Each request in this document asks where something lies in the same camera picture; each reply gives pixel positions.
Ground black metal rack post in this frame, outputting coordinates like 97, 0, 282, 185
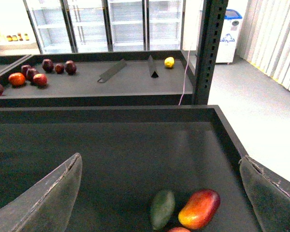
192, 0, 229, 105

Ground green avocado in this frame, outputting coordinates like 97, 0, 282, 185
150, 189, 175, 231

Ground black rear shelf tray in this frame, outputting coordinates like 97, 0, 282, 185
0, 50, 194, 107

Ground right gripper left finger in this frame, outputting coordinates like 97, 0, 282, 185
0, 153, 83, 232

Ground small dark red fruit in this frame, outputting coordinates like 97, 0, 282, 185
55, 63, 64, 74

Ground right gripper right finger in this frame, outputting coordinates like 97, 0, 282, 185
239, 156, 290, 232

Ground black shelf tray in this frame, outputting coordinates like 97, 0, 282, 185
0, 106, 263, 232
0, 50, 194, 107

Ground red apple on shelf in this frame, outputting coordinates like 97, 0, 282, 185
33, 73, 47, 87

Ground white blue appliance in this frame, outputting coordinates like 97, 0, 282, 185
216, 9, 243, 64

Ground dark plum left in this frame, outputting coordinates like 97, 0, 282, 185
21, 64, 32, 78

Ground pink cable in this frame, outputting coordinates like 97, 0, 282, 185
178, 49, 192, 106

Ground dark red apple right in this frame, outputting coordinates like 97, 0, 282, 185
65, 60, 77, 75

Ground red yellow mango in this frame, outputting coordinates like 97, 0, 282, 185
178, 189, 221, 230

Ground white vertical blinds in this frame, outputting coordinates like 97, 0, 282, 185
237, 0, 290, 92

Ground glass door refrigerators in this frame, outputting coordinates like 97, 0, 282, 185
24, 0, 185, 54

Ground yellow lemon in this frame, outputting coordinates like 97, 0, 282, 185
164, 57, 175, 69

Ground orange red fruit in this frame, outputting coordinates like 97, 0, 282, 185
8, 72, 26, 87

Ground flat black divider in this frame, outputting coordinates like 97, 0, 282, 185
97, 59, 127, 83

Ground black front shelf tray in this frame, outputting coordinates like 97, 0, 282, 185
0, 106, 263, 232

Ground dark red apple back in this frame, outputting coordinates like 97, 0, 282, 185
42, 58, 54, 73

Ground black triangular divider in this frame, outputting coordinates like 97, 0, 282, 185
147, 55, 159, 78

